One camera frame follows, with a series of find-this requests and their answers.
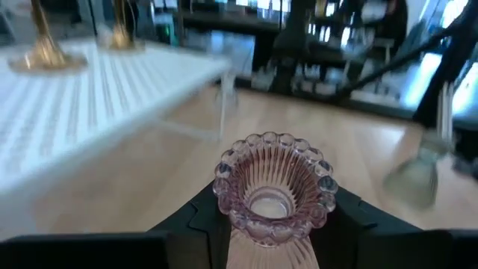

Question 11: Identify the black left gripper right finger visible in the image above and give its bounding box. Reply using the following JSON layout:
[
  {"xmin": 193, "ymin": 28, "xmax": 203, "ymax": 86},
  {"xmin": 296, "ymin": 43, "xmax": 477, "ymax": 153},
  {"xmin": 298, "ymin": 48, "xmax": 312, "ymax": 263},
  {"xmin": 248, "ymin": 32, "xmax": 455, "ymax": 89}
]
[{"xmin": 308, "ymin": 185, "xmax": 478, "ymax": 269}]

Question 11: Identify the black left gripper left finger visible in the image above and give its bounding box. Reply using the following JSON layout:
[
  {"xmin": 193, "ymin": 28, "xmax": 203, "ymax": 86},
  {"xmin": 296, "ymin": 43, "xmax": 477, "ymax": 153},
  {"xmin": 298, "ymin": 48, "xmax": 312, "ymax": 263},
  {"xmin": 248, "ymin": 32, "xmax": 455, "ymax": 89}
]
[{"xmin": 0, "ymin": 182, "xmax": 233, "ymax": 269}]

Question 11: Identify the pink ribbed glass candle holder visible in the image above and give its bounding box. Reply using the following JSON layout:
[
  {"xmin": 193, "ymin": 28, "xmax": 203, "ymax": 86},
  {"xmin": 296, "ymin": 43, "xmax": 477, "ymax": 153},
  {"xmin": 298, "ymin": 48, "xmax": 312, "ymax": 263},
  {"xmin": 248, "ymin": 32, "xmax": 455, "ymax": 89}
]
[{"xmin": 211, "ymin": 130, "xmax": 340, "ymax": 269}]

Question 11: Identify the short gold candlestick holder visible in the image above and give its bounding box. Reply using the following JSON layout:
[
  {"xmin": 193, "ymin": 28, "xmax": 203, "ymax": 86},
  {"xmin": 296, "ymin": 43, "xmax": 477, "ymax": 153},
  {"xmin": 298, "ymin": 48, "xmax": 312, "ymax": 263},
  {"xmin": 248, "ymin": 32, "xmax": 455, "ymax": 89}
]
[{"xmin": 7, "ymin": 0, "xmax": 89, "ymax": 72}]

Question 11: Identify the clear glass candle holder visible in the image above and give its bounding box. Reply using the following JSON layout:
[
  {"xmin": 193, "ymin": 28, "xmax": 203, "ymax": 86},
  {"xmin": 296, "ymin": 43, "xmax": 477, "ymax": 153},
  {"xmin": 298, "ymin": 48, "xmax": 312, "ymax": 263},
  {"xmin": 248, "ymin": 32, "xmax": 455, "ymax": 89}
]
[{"xmin": 382, "ymin": 80, "xmax": 456, "ymax": 211}]

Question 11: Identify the white patterned mat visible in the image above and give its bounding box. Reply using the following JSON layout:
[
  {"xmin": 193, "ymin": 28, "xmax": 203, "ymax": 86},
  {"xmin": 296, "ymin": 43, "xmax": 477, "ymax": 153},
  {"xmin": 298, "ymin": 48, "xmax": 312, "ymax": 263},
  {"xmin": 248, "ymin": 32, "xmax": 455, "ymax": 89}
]
[{"xmin": 0, "ymin": 37, "xmax": 232, "ymax": 195}]

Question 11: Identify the tall gold candlestick holder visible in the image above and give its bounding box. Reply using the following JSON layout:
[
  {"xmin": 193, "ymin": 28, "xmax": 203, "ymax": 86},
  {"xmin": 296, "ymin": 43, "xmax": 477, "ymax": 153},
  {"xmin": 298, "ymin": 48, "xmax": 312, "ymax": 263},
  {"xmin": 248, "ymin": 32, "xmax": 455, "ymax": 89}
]
[{"xmin": 96, "ymin": 0, "xmax": 146, "ymax": 52}]

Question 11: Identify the computer with green lights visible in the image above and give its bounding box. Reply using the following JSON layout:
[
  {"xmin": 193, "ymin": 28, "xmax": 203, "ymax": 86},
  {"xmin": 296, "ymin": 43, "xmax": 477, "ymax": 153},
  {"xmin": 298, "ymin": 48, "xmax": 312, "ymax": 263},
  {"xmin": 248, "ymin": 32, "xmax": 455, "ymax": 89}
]
[{"xmin": 153, "ymin": 13, "xmax": 177, "ymax": 46}]

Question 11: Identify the black desk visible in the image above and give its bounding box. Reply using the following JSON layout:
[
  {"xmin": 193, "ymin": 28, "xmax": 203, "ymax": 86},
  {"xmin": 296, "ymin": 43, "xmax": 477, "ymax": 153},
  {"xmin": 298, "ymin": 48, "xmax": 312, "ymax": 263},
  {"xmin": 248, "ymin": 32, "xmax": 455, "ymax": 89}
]
[{"xmin": 179, "ymin": 10, "xmax": 285, "ymax": 72}]

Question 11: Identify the black base frame rail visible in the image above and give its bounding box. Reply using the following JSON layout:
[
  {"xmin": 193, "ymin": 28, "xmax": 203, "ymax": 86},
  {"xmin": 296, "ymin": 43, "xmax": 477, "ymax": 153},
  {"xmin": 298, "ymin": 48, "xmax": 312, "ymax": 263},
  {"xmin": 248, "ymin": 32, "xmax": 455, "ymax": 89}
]
[{"xmin": 235, "ymin": 76, "xmax": 478, "ymax": 132}]

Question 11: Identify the black frame post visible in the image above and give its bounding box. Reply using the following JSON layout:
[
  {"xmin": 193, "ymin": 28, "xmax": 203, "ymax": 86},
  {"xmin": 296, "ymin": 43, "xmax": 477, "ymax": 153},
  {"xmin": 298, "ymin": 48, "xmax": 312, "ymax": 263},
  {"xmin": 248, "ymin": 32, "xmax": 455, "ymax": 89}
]
[{"xmin": 412, "ymin": 0, "xmax": 478, "ymax": 129}]

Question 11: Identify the black diagonal frame brace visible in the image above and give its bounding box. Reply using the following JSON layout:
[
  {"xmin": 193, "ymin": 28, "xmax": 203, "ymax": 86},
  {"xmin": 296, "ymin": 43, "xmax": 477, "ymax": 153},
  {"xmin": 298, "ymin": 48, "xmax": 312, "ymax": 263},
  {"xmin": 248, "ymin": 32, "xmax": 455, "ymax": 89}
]
[{"xmin": 335, "ymin": 21, "xmax": 461, "ymax": 101}]

